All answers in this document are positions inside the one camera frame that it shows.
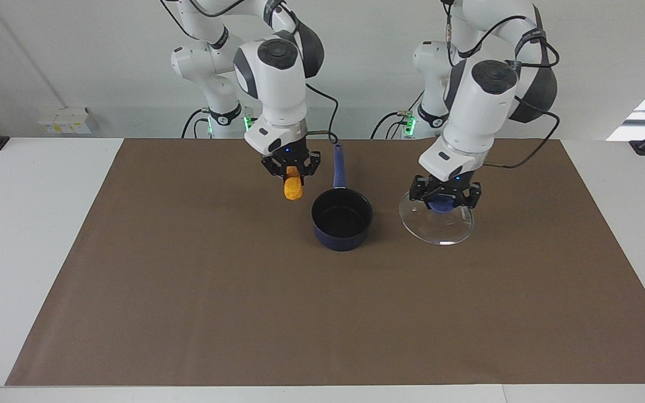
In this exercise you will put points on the yellow corn cob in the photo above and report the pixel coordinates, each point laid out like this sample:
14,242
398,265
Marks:
293,187

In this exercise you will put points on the brown table mat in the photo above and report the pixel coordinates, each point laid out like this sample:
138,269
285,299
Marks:
300,313

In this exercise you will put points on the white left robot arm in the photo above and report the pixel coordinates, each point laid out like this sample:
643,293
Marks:
482,106

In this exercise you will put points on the dark blue saucepan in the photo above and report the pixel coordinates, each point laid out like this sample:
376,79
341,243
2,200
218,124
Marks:
342,221

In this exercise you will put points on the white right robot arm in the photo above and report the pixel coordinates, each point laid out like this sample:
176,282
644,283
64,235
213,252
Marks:
275,78

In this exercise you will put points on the glass lid with blue knob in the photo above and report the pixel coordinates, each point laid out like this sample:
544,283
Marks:
440,226

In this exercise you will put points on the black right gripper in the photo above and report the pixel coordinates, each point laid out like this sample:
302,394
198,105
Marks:
289,155

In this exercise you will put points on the white wall socket box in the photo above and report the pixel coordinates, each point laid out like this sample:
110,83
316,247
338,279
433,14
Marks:
65,121

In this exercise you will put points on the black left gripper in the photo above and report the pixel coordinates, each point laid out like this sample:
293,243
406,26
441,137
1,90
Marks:
450,186

